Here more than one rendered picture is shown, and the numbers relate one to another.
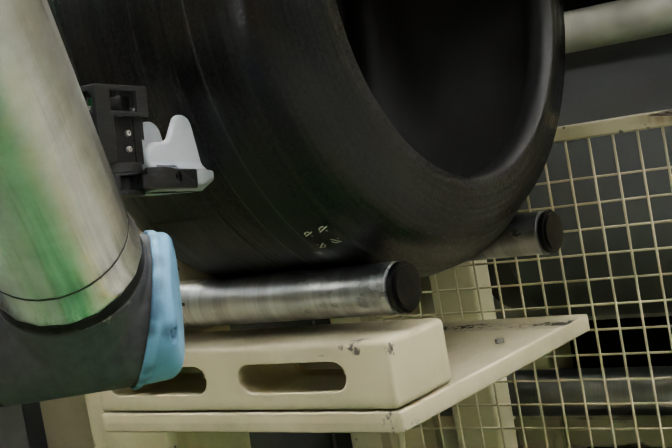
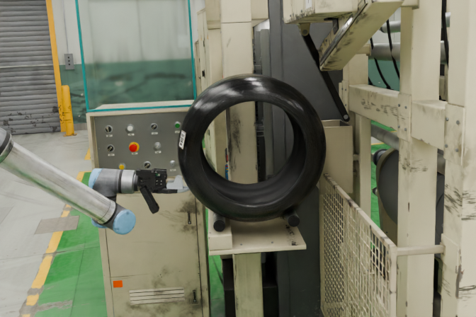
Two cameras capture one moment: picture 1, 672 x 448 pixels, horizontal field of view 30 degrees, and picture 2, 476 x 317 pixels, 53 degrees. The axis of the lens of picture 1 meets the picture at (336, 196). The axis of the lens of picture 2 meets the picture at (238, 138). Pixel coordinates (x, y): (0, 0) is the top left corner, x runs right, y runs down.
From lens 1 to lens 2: 1.50 m
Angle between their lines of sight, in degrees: 51
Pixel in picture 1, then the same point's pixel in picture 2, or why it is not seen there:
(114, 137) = (154, 182)
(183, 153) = (177, 185)
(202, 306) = not seen: hidden behind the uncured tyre
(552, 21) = (306, 166)
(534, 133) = (285, 196)
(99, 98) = (151, 175)
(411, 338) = (217, 237)
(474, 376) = (241, 250)
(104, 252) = (98, 216)
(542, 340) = (278, 247)
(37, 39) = (65, 194)
